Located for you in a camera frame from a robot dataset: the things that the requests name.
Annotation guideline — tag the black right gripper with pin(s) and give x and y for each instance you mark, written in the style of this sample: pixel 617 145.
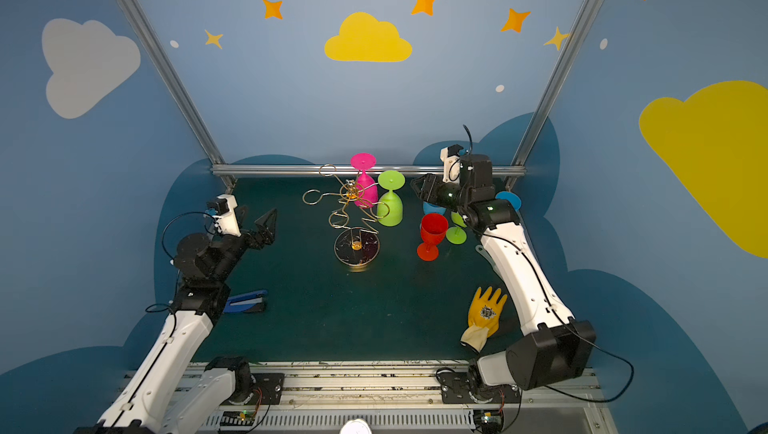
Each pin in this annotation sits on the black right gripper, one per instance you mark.
pixel 437 191

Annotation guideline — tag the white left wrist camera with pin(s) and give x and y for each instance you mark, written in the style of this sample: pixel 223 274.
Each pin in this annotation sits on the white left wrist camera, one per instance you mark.
pixel 223 210

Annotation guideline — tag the gold wire wine glass rack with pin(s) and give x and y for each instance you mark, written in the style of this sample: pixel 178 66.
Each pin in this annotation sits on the gold wire wine glass rack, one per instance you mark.
pixel 355 216

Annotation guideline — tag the blue wine glass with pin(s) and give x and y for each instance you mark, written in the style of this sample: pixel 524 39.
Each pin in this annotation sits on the blue wine glass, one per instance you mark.
pixel 429 208
pixel 511 197

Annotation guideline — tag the green wine glass back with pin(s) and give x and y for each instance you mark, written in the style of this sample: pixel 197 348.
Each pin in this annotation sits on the green wine glass back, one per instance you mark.
pixel 390 205

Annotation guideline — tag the magenta wine glass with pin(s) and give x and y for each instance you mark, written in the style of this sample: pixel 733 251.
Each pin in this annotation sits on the magenta wine glass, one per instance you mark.
pixel 363 179

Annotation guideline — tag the aluminium frame post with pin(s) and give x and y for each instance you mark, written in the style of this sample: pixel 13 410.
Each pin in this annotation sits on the aluminium frame post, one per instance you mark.
pixel 585 18
pixel 142 27

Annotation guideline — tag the red wine glass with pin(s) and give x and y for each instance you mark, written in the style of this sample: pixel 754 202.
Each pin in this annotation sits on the red wine glass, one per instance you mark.
pixel 433 228

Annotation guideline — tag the yellow work glove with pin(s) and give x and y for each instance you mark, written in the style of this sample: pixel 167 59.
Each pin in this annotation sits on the yellow work glove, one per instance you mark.
pixel 483 317

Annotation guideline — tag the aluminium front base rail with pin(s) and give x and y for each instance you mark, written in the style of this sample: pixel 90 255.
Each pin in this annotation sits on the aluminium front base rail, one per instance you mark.
pixel 410 396

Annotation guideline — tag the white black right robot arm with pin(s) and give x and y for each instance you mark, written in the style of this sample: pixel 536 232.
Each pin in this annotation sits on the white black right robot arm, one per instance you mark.
pixel 554 346

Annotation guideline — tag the green wine glass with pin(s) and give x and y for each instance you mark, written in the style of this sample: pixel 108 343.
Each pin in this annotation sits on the green wine glass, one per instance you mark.
pixel 390 205
pixel 456 234

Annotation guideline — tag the aluminium right frame post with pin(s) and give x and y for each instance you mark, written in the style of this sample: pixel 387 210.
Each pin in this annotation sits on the aluminium right frame post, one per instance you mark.
pixel 585 18

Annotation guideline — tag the aluminium left frame post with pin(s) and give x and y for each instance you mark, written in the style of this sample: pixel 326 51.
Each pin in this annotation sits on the aluminium left frame post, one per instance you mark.
pixel 142 27

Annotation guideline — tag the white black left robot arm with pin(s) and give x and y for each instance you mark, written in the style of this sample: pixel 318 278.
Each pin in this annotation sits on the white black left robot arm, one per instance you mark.
pixel 205 261

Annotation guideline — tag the green wine glass front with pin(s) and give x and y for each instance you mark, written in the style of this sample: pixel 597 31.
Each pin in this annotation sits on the green wine glass front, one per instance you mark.
pixel 456 234

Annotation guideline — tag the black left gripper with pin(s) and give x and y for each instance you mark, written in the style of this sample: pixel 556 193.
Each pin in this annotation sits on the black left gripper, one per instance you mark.
pixel 250 232

